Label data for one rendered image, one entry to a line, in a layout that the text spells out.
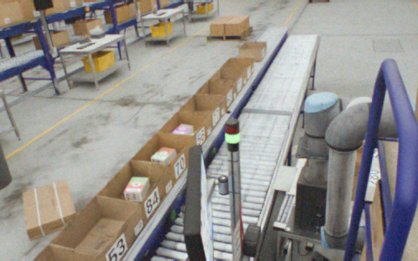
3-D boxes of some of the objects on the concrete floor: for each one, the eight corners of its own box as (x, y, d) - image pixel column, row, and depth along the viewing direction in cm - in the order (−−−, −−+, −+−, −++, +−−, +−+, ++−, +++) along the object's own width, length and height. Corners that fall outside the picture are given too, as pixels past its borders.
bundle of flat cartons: (79, 223, 337) (76, 213, 330) (29, 241, 321) (25, 230, 315) (68, 187, 392) (65, 178, 386) (26, 201, 376) (21, 192, 370)
